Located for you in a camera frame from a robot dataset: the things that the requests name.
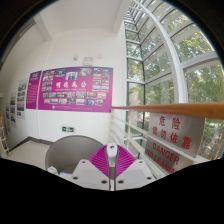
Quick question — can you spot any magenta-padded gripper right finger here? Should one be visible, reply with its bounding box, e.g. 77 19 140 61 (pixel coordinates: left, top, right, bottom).
112 143 157 192

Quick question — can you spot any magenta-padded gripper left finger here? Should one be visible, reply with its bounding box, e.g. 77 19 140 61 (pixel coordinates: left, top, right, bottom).
70 143 114 192

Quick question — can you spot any grey round-backed chair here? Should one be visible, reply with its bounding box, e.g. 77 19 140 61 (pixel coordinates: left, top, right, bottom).
44 134 106 175

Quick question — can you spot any small white box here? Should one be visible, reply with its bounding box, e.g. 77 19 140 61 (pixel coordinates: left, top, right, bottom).
47 165 59 175

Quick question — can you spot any white metal railing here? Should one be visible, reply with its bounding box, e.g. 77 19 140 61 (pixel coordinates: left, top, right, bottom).
109 109 209 180

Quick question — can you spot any clear red-lettered warning sign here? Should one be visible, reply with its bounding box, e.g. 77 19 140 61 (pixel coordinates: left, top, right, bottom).
144 112 206 176

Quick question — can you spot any green exit sign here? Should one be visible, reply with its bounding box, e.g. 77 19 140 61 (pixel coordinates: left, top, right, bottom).
61 125 75 133

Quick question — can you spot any wooden handrail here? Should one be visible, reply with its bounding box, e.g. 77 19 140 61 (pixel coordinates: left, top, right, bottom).
110 102 224 121

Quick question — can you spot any large magenta photo poster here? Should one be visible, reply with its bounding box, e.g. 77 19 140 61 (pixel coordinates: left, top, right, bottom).
37 66 114 114

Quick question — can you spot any white stair railing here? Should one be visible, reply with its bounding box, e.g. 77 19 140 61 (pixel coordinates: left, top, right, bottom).
0 115 11 158

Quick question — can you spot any white photo display board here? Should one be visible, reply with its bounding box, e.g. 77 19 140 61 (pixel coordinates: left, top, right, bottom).
16 78 29 121
9 93 17 127

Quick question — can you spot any narrow magenta text poster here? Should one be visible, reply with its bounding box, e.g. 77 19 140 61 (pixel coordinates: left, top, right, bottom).
25 70 43 111

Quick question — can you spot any white wall junction box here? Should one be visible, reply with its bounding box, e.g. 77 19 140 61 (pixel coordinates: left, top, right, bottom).
82 55 95 67

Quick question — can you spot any white window frame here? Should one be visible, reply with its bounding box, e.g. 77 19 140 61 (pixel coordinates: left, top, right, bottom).
122 0 224 161

